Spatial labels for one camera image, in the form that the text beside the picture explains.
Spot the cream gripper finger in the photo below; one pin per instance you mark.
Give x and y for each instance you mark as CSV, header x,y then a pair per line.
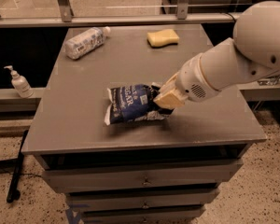
x,y
168,85
170,100

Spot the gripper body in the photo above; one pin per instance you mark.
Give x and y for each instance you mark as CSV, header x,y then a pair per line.
x,y
192,80

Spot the blue chip bag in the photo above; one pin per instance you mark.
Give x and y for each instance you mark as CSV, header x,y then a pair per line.
x,y
134,103

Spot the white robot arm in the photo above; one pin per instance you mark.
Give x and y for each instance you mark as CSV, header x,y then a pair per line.
x,y
251,54

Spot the yellow sponge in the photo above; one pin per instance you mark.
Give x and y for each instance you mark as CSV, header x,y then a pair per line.
x,y
162,38

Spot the grey drawer cabinet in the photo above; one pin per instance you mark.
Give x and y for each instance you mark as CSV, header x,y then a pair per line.
x,y
69,132

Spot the clear plastic water bottle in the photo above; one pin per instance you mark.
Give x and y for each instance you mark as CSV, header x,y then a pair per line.
x,y
85,42

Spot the middle grey drawer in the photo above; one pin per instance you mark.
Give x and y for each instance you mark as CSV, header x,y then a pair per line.
x,y
141,199

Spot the grey drawer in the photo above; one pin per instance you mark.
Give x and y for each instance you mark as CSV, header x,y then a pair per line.
x,y
140,216
141,199
142,176

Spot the bottom grey drawer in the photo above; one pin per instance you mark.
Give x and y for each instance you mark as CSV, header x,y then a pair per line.
x,y
140,216

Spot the top grey drawer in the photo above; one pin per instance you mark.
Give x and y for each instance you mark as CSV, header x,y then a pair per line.
x,y
142,176

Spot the white pump dispenser bottle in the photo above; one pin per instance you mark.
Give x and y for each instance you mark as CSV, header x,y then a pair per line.
x,y
20,83

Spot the black floor bar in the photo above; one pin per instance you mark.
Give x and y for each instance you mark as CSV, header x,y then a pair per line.
x,y
13,193

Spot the metal angle bracket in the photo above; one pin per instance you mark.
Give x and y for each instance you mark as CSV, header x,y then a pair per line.
x,y
269,81

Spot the metal window rail frame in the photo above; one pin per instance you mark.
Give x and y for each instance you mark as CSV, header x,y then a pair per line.
x,y
81,13

